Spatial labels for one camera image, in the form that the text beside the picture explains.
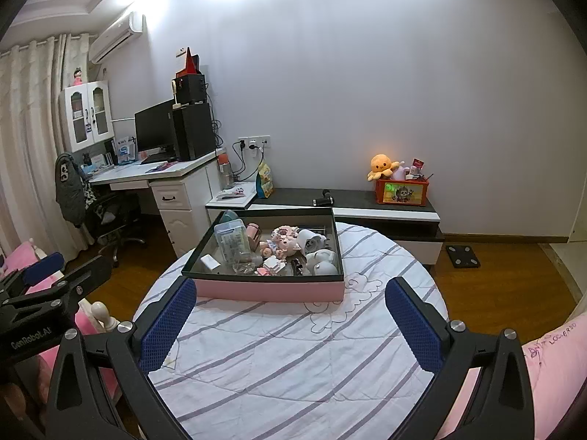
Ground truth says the black computer monitor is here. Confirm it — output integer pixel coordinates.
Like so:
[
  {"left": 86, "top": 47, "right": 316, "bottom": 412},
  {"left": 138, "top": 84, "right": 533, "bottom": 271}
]
[{"left": 134, "top": 99, "right": 177, "bottom": 153}]

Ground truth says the blue yellow snack bag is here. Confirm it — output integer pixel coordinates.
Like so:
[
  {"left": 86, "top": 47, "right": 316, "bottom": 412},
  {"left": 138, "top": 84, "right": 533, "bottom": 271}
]
[{"left": 254, "top": 161, "right": 276, "bottom": 199}]

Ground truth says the blue white carton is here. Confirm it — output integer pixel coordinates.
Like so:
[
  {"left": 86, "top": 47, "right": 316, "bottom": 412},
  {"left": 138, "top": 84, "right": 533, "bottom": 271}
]
[{"left": 116, "top": 136, "right": 137, "bottom": 164}]

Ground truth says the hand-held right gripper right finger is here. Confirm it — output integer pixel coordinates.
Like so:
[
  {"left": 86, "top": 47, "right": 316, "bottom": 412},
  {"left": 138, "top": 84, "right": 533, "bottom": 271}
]
[{"left": 384, "top": 277, "right": 536, "bottom": 440}]

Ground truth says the bottle with orange cap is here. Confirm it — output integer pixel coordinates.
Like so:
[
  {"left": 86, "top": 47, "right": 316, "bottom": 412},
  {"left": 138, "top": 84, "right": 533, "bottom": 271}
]
[{"left": 217, "top": 150, "right": 236, "bottom": 188}]

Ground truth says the orange printed storage box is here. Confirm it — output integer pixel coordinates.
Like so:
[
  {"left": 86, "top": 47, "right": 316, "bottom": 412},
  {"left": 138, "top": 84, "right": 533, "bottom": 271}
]
[{"left": 375, "top": 178, "right": 430, "bottom": 205}]

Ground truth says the pink storage box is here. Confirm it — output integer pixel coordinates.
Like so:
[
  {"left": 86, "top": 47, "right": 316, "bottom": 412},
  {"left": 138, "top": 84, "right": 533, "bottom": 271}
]
[{"left": 181, "top": 207, "right": 344, "bottom": 303}]

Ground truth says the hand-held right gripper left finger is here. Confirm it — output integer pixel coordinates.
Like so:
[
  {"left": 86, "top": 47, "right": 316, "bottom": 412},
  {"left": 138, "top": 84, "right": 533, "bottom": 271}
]
[{"left": 46, "top": 277, "right": 198, "bottom": 440}]

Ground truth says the white wall power outlet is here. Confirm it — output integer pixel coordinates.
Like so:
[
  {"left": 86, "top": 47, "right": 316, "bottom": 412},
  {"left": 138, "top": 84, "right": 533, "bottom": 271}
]
[{"left": 237, "top": 135, "right": 271, "bottom": 151}]

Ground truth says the orange octopus plush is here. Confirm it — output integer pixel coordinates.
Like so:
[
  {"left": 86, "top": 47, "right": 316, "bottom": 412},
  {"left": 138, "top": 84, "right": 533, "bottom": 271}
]
[{"left": 367, "top": 153, "right": 401, "bottom": 182}]

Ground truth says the pink pillow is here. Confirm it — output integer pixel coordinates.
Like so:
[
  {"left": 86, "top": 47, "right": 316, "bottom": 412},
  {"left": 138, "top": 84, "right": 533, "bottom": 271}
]
[{"left": 0, "top": 243, "right": 51, "bottom": 285}]

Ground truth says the dark grey jacket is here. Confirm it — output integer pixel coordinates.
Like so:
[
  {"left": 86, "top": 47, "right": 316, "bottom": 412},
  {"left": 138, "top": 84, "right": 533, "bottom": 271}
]
[{"left": 56, "top": 152, "right": 97, "bottom": 227}]

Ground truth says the black speaker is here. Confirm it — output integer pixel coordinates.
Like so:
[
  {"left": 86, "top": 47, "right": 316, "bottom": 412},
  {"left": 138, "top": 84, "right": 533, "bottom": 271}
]
[{"left": 173, "top": 74, "right": 207, "bottom": 104}]

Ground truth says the white desk with drawers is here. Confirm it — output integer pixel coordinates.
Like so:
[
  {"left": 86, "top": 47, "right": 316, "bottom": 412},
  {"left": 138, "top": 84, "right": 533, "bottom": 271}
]
[{"left": 89, "top": 147, "right": 227, "bottom": 260}]

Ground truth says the black office chair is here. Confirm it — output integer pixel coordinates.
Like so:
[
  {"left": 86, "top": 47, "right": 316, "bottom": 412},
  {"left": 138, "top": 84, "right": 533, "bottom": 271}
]
[{"left": 87, "top": 190, "right": 147, "bottom": 267}]

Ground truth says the cream curtain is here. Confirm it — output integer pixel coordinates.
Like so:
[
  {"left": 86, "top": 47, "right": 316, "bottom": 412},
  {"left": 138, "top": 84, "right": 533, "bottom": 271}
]
[{"left": 0, "top": 32, "right": 90, "bottom": 257}]

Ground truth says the doll figurine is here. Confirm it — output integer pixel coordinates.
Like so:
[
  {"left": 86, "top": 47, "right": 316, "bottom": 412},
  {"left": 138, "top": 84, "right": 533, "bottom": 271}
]
[{"left": 257, "top": 237, "right": 301, "bottom": 260}]

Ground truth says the black speakers stack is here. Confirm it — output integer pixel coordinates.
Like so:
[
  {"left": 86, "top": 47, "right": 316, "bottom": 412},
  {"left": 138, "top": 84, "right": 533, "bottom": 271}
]
[{"left": 172, "top": 102, "right": 217, "bottom": 162}]

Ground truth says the white glass-door cabinet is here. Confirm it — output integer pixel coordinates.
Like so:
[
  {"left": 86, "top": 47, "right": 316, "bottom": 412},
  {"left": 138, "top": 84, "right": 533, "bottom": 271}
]
[{"left": 59, "top": 80, "right": 115, "bottom": 153}]

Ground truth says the black power cable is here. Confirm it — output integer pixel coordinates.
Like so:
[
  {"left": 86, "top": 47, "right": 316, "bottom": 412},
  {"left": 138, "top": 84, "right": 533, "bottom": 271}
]
[{"left": 231, "top": 141, "right": 267, "bottom": 184}]

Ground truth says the clear plastic case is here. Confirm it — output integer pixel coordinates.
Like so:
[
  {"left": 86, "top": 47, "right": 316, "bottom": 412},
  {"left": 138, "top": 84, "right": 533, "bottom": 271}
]
[{"left": 213, "top": 220, "right": 252, "bottom": 267}]

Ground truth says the low black white cabinet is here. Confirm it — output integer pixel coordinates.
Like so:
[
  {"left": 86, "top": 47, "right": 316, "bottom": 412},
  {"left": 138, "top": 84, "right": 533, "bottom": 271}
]
[{"left": 205, "top": 182, "right": 445, "bottom": 267}]

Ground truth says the white air conditioner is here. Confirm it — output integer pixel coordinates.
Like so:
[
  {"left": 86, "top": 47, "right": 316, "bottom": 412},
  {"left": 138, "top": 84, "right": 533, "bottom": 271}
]
[{"left": 88, "top": 13, "right": 144, "bottom": 64}]

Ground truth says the black bathroom scale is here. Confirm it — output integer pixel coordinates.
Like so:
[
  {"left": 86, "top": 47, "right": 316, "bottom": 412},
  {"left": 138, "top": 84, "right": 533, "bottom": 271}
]
[{"left": 446, "top": 244, "right": 481, "bottom": 269}]

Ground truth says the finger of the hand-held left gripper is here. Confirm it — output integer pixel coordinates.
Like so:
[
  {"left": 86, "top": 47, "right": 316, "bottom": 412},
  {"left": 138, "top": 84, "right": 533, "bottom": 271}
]
[
  {"left": 0, "top": 252, "right": 65, "bottom": 305},
  {"left": 0, "top": 255, "right": 113, "bottom": 315}
]

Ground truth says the white elephant piggy bank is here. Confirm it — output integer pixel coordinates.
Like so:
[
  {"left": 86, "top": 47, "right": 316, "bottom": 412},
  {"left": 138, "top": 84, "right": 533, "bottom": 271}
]
[{"left": 305, "top": 248, "right": 338, "bottom": 276}]

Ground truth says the pink blanket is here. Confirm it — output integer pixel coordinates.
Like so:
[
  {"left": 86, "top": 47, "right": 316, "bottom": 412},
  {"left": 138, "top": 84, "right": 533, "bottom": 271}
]
[{"left": 433, "top": 312, "right": 587, "bottom": 440}]

